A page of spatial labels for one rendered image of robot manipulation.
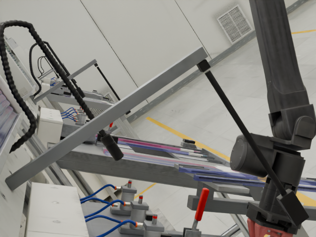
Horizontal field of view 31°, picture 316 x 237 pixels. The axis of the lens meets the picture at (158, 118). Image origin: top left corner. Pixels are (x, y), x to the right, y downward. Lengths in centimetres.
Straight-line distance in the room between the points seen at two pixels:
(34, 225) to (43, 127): 123
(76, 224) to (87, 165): 103
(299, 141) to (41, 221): 47
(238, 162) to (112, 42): 755
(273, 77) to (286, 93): 4
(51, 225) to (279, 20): 55
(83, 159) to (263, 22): 93
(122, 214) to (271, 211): 26
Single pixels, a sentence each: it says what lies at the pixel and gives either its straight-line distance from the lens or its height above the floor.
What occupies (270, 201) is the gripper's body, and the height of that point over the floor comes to 103.
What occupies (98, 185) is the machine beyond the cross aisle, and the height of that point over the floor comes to 20.
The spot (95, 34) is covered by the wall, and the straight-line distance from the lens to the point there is 846.
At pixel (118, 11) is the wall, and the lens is 852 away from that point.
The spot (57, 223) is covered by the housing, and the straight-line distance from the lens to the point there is 78.
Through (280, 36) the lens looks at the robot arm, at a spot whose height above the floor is 125.
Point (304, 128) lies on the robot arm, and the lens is 100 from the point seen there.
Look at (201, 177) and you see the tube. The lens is 122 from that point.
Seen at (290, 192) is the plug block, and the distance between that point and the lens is 75.
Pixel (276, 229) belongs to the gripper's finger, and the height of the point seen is 98.
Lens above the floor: 144
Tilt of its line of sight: 11 degrees down
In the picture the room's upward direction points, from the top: 34 degrees counter-clockwise
